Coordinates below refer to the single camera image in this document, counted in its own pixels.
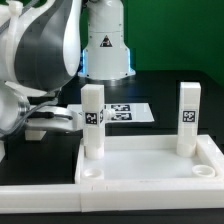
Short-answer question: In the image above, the grey cable on wrist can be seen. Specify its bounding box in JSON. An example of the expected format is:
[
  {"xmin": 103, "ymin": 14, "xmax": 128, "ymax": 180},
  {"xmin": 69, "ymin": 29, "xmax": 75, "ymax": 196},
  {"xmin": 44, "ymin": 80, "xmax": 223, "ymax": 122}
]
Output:
[{"xmin": 0, "ymin": 98, "xmax": 59, "ymax": 138}]

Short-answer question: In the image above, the white desk top tray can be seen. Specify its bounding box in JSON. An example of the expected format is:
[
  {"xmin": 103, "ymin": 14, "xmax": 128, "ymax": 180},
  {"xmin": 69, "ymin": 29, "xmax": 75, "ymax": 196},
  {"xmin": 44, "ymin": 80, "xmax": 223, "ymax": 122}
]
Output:
[{"xmin": 74, "ymin": 135, "xmax": 224, "ymax": 184}]

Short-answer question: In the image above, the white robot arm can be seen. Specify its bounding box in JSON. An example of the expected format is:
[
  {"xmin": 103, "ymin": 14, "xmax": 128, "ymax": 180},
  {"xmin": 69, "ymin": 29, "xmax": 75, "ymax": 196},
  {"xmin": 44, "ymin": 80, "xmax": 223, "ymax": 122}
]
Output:
[{"xmin": 0, "ymin": 0, "xmax": 135, "ymax": 137}]

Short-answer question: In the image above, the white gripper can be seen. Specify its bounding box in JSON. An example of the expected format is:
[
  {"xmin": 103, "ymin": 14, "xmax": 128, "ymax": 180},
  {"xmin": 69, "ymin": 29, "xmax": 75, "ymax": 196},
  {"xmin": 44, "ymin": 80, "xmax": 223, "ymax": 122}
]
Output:
[{"xmin": 26, "ymin": 106, "xmax": 83, "ymax": 132}]

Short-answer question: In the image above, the white front guide rail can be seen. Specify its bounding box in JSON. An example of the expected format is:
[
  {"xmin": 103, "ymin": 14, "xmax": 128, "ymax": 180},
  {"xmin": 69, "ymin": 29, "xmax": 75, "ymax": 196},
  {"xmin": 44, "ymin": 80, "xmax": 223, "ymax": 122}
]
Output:
[{"xmin": 0, "ymin": 182, "xmax": 224, "ymax": 214}]

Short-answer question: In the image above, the white block left edge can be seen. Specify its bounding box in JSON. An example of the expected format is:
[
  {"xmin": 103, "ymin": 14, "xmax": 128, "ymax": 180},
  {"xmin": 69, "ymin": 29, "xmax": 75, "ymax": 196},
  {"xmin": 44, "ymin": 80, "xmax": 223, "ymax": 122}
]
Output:
[{"xmin": 0, "ymin": 140, "xmax": 5, "ymax": 162}]

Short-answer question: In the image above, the white marker paper sheet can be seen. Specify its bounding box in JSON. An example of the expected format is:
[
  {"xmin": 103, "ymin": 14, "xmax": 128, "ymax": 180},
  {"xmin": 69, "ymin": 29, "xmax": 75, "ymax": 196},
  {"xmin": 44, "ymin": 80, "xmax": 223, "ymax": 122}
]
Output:
[{"xmin": 66, "ymin": 102, "xmax": 155, "ymax": 125}]

